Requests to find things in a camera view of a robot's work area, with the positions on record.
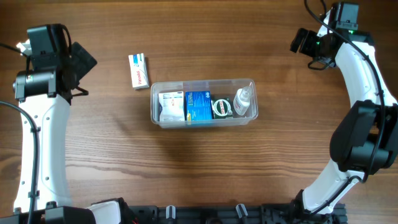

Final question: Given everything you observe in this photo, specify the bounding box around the white Panadol box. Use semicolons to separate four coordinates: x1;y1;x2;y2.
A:
128;53;149;90

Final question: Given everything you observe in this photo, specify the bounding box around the clear spray bottle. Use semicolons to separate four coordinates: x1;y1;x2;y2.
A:
233;86;253;116

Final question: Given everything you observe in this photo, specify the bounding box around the white Hansaplast plaster box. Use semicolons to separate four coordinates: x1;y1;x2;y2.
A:
159;91;185;122

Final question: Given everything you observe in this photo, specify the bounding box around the green round-logo box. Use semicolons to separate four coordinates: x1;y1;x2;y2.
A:
211;98;233;119

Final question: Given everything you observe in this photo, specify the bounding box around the blue box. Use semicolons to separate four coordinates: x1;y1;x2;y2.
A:
185;91;212;121

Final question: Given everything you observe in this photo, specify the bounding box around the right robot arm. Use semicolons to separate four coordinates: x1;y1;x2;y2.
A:
290;28;397;221

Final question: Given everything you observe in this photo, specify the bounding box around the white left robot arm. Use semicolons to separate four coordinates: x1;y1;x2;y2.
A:
1;39;134;223

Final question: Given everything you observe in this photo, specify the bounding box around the clear plastic container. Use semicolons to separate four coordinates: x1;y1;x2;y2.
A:
150;78;258;129

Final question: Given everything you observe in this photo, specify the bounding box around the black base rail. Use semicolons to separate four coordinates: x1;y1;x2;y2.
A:
129;204;348;224

